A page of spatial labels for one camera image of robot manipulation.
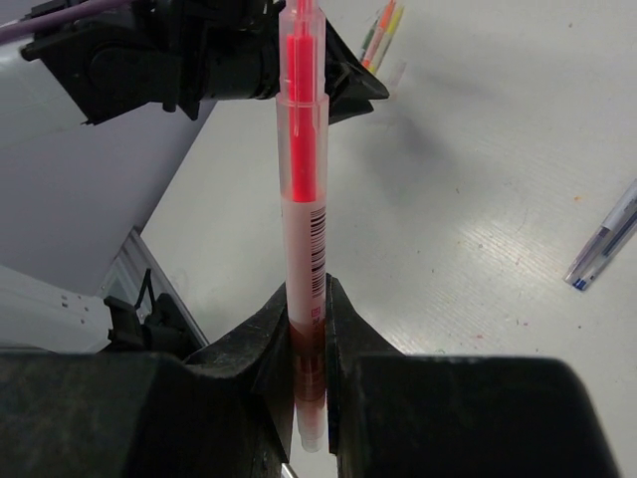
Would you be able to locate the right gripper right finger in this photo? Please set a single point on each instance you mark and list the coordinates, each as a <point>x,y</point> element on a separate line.
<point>391,414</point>

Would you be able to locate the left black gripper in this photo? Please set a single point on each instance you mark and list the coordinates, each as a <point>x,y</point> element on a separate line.
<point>245,65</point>

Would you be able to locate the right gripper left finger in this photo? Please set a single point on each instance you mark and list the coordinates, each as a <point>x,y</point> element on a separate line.
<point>225,411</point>

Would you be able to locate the red highlighter pen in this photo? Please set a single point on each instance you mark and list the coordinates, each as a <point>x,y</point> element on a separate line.
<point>302,120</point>

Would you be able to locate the blue pen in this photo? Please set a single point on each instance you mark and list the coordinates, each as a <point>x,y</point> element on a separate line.
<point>613,232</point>

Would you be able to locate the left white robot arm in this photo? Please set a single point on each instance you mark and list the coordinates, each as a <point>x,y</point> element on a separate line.
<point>178,54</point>

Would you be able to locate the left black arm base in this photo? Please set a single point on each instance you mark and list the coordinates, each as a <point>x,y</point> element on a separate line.
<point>152,324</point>

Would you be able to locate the green highlighter pen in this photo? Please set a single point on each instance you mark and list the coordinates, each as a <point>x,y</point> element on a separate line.
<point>366,41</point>

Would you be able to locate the orange highlighter pen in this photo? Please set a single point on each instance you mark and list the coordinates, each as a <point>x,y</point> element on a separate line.
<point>381,26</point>

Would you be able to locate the yellow highlighter pen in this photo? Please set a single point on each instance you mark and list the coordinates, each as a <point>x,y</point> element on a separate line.
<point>386,39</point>

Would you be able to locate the clear highlighter cap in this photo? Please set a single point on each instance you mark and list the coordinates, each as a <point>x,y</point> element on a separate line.
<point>395,76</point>

